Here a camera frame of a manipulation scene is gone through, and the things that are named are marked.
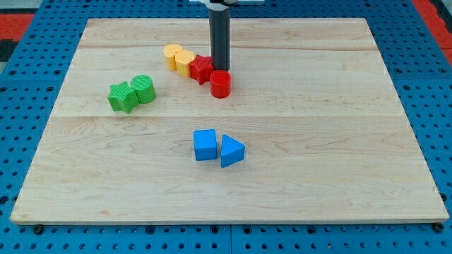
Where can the blue triangle block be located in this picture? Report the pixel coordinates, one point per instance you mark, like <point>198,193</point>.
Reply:
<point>232,151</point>

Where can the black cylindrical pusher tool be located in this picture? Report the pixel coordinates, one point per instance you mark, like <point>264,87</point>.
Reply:
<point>219,25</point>

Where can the yellow cylinder block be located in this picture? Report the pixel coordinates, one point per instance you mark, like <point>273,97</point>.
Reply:
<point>169,52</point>

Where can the red cylinder block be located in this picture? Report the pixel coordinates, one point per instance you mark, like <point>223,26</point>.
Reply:
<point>220,84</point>

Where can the wooden board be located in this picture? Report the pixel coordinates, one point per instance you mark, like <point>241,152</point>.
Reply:
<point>312,132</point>

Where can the red star block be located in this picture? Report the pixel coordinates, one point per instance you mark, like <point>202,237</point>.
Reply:
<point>201,68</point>

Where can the blue cube block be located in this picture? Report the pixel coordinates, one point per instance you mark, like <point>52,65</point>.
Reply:
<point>205,144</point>

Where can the green cylinder block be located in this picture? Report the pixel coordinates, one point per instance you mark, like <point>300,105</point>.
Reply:
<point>143,86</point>

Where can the yellow hexagon block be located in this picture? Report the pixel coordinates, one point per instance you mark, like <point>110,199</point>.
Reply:
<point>183,59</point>

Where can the green star block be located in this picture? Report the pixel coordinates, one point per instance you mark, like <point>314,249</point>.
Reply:
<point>122,97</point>

